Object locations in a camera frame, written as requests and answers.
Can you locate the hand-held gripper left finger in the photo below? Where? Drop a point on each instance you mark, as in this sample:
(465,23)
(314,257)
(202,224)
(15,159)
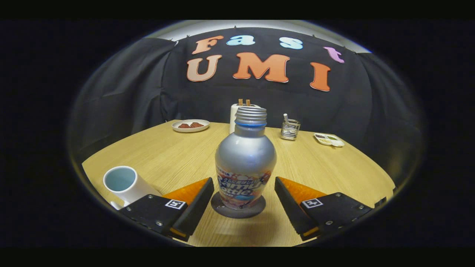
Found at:
(196,209)

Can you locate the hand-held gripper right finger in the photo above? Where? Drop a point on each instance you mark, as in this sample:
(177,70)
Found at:
(291,207)

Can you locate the dark round coaster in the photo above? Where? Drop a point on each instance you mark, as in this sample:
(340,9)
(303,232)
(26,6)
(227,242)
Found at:
(219,210)

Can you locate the silver juice bottle pink label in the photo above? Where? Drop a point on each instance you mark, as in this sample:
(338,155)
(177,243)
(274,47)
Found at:
(245,155)

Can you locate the white cup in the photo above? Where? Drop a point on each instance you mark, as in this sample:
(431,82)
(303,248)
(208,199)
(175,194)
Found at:
(130,189)

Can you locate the wooden table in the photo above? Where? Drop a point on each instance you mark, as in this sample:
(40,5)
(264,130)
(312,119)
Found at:
(178,155)

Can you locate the white divided tray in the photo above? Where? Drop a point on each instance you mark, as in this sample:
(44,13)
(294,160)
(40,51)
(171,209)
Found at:
(329,140)

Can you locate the glass jar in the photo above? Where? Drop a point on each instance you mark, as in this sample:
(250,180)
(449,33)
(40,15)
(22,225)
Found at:
(290,129)

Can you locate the white round plate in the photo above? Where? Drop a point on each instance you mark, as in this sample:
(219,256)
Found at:
(190,129)

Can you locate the brown food piece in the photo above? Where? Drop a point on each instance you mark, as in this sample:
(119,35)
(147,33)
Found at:
(184,126)
(196,125)

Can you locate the white toaster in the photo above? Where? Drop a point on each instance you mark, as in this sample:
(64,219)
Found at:
(232,118)

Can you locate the black backdrop cloth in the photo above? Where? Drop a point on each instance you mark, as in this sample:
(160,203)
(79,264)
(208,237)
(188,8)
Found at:
(148,92)

